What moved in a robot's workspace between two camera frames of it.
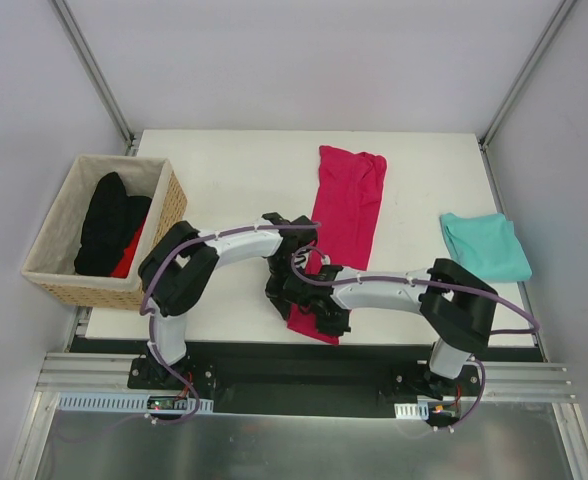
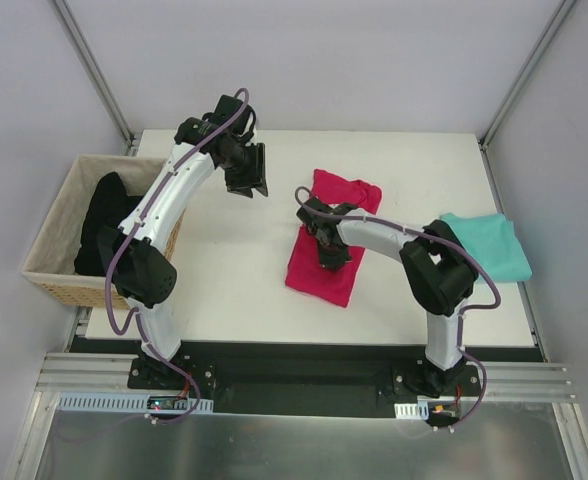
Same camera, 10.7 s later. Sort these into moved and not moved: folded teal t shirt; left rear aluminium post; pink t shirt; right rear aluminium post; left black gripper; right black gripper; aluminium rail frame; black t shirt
Moved: left black gripper; pink t shirt; right black gripper
Not moved: right rear aluminium post; left rear aluminium post; folded teal t shirt; black t shirt; aluminium rail frame
